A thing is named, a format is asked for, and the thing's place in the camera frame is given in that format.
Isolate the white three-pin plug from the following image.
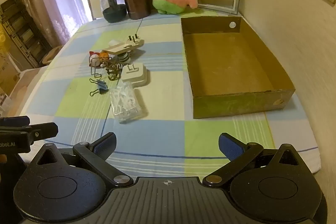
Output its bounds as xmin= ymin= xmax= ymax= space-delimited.
xmin=125 ymin=33 xmax=145 ymax=49

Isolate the white square charger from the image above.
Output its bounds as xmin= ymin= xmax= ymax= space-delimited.
xmin=121 ymin=62 xmax=149 ymax=88

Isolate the clear bag of floss picks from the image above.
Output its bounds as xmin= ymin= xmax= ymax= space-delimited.
xmin=109 ymin=81 xmax=142 ymax=123

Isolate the cream wooden chair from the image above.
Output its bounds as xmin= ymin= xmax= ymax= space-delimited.
xmin=85 ymin=0 xmax=116 ymax=21

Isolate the blue binder clip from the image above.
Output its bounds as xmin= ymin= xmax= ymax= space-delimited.
xmin=89 ymin=78 xmax=109 ymax=88
xmin=90 ymin=86 xmax=109 ymax=96

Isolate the glass teapot with dark base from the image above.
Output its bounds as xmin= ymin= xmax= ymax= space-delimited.
xmin=100 ymin=0 xmax=128 ymax=23

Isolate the folding step ladder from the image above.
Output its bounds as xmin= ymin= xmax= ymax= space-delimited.
xmin=0 ymin=0 xmax=53 ymax=69

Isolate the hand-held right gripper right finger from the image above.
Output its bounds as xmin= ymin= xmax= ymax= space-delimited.
xmin=202 ymin=132 xmax=302 ymax=186

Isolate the leopard print hair clip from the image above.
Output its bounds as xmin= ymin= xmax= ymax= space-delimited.
xmin=105 ymin=61 xmax=127 ymax=81

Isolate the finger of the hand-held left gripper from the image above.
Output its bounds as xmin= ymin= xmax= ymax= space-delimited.
xmin=0 ymin=122 xmax=59 ymax=140
xmin=0 ymin=116 xmax=30 ymax=127

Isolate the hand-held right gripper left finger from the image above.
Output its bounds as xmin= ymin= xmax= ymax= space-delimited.
xmin=35 ymin=132 xmax=134 ymax=188

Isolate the Doraemon cat figurine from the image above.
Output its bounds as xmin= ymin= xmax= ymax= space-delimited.
xmin=89 ymin=51 xmax=111 ymax=68

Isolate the brown cardboard box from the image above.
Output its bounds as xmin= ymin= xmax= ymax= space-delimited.
xmin=181 ymin=16 xmax=296 ymax=119

